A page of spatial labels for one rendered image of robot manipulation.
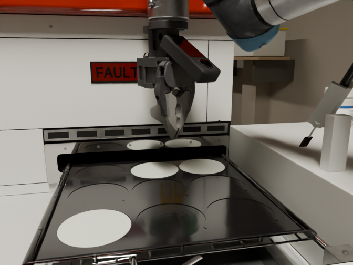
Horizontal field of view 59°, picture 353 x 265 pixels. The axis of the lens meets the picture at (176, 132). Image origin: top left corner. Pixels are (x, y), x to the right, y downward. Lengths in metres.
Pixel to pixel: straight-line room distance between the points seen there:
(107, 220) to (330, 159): 0.34
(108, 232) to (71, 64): 0.41
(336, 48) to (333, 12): 0.31
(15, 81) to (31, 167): 0.20
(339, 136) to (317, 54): 2.80
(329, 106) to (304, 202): 0.15
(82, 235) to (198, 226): 0.16
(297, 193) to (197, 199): 0.16
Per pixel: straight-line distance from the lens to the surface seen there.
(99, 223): 0.47
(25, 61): 0.75
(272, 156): 0.60
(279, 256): 0.50
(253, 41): 0.53
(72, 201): 0.55
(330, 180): 0.48
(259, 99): 3.75
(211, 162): 0.71
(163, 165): 0.68
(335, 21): 3.17
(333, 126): 0.49
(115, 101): 0.74
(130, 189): 0.57
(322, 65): 3.22
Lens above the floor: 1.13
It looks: 13 degrees down
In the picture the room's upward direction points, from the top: straight up
